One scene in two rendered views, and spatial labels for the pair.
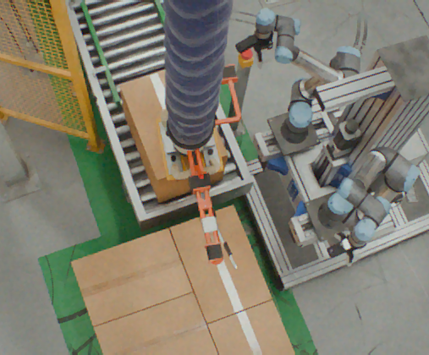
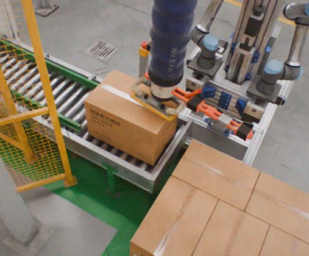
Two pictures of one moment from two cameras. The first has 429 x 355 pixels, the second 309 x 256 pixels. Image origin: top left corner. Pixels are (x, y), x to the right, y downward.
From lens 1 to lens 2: 1.84 m
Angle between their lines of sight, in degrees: 25
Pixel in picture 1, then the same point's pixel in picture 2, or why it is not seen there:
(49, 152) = (41, 205)
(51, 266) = not seen: outside the picture
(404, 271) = (283, 133)
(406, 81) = not seen: outside the picture
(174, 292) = (209, 207)
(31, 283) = not seen: outside the picture
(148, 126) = (123, 110)
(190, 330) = (240, 222)
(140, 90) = (99, 96)
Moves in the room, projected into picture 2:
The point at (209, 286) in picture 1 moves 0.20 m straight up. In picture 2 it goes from (223, 189) to (230, 175)
